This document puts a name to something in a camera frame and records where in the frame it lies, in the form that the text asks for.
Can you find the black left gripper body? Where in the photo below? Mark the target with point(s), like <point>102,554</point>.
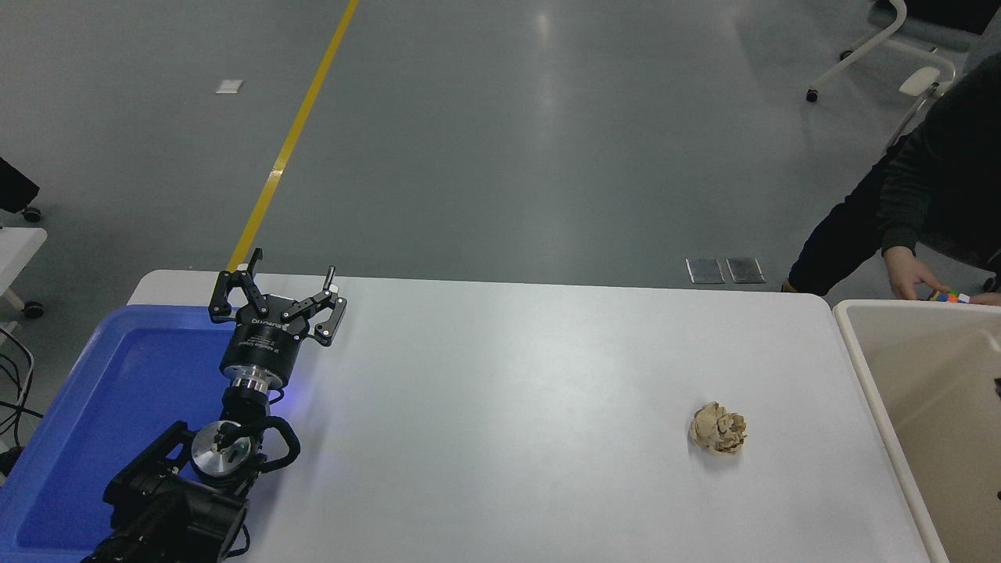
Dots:
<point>262,348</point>

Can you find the multicoloured puzzle cube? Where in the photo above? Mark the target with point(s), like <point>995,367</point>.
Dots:
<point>950,296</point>

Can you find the person's right forearm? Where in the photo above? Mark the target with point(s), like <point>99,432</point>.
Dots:
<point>905,203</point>

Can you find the silver floor plate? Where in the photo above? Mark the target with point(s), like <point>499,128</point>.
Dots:
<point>705,270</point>
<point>744,270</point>

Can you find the person's right hand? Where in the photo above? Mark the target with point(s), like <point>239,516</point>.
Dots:
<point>911,274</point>

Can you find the person's left hand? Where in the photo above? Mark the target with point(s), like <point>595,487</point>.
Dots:
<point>988,299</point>

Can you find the blue plastic tray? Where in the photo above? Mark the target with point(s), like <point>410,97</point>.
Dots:
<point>94,422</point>

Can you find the white wheeled side table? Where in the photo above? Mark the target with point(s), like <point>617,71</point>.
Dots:
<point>16,250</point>

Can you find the black wheeled chair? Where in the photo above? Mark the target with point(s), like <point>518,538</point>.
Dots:
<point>12,188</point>

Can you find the crumpled tan paper ball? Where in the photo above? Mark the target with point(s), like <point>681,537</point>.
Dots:
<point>717,428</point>

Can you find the large pale bin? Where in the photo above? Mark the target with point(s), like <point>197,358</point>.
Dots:
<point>938,407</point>

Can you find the person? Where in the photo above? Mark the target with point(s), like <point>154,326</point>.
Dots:
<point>954,141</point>

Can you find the white-framed wheeled chair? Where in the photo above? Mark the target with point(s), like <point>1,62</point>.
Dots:
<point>938,19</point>

